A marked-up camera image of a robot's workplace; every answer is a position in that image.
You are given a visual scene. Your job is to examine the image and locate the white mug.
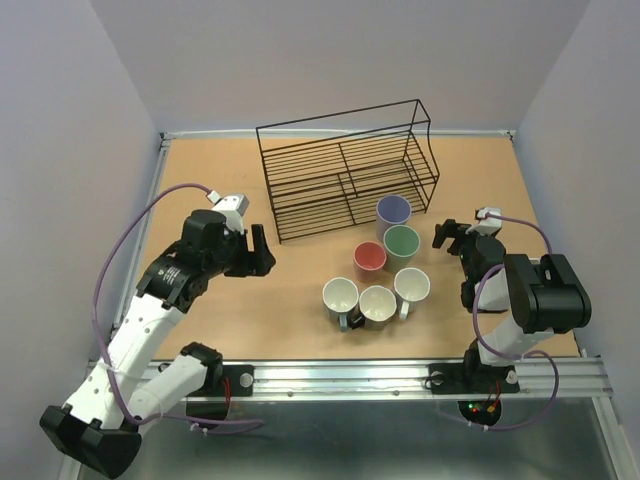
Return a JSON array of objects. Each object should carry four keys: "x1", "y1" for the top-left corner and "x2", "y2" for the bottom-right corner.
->
[{"x1": 393, "y1": 267, "x2": 431, "y2": 320}]

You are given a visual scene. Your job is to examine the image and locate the blue-grey mug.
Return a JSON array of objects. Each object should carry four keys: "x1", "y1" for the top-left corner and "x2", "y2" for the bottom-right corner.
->
[{"x1": 322, "y1": 277, "x2": 359, "y2": 332}]

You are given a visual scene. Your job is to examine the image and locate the black mug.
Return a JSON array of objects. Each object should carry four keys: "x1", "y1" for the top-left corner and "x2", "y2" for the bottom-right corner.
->
[{"x1": 348, "y1": 285, "x2": 397, "y2": 330}]

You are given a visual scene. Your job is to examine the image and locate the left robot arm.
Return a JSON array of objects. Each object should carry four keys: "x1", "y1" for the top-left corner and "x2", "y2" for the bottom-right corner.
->
[{"x1": 40, "y1": 210, "x2": 275, "y2": 479}]

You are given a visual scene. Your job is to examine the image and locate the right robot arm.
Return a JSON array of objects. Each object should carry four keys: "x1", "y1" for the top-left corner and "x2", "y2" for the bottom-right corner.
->
[{"x1": 425, "y1": 219, "x2": 592, "y2": 394}]

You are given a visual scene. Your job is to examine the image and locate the green cup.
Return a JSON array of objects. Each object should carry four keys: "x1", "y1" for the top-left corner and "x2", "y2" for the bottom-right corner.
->
[{"x1": 383, "y1": 225, "x2": 421, "y2": 273}]

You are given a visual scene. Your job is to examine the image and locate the purple cup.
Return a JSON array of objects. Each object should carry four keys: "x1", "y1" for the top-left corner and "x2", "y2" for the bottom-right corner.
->
[{"x1": 376, "y1": 195, "x2": 412, "y2": 242}]

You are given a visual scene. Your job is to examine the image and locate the red cup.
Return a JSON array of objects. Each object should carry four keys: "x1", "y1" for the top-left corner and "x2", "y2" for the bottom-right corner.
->
[{"x1": 353, "y1": 241, "x2": 387, "y2": 283}]

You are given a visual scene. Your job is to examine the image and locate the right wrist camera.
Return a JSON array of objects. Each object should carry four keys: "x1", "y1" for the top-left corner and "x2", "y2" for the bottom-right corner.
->
[{"x1": 473, "y1": 207, "x2": 502, "y2": 235}]

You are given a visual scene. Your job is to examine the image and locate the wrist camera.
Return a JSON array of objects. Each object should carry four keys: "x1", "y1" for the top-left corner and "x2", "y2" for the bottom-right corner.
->
[
  {"x1": 207, "y1": 190, "x2": 250, "y2": 234},
  {"x1": 473, "y1": 207, "x2": 502, "y2": 235}
]

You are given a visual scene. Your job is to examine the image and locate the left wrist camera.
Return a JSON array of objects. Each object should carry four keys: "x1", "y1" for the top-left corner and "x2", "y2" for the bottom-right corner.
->
[{"x1": 207, "y1": 190, "x2": 250, "y2": 234}]

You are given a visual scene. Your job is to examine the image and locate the black wire dish rack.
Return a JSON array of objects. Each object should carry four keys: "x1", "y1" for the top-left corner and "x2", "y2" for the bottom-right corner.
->
[{"x1": 255, "y1": 99, "x2": 440, "y2": 242}]

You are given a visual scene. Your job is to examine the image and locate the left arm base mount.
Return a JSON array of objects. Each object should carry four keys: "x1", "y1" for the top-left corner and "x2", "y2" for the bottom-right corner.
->
[{"x1": 190, "y1": 364, "x2": 255, "y2": 398}]

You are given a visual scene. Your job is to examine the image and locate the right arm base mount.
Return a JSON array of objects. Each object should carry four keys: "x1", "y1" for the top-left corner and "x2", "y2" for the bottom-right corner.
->
[{"x1": 427, "y1": 361, "x2": 520, "y2": 395}]

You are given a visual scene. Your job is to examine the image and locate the aluminium front rail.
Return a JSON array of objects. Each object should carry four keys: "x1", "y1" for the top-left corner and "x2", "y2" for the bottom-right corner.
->
[{"x1": 186, "y1": 357, "x2": 613, "y2": 403}]

